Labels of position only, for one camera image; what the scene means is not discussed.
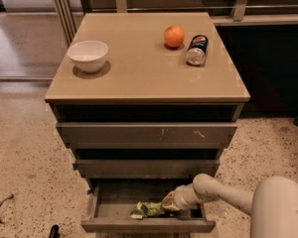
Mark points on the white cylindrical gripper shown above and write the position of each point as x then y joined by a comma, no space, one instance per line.
179,198

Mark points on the green jalapeno chip bag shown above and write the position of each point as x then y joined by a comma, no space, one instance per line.
147,209

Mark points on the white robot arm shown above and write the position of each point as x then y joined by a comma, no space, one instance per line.
272,207

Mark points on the open bottom grey drawer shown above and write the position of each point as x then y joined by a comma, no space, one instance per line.
114,199

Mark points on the middle grey drawer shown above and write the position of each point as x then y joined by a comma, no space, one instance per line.
145,169

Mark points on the grey drawer cabinet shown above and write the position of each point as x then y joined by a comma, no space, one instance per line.
145,81

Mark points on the top grey drawer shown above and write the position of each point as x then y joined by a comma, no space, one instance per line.
80,135

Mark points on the black object on floor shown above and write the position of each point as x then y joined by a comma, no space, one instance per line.
54,233

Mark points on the blue pepsi soda can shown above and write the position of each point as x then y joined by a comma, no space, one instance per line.
197,50

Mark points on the white ceramic bowl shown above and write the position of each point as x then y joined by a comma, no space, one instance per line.
88,56

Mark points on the orange fruit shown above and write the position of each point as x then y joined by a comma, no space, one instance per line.
174,36

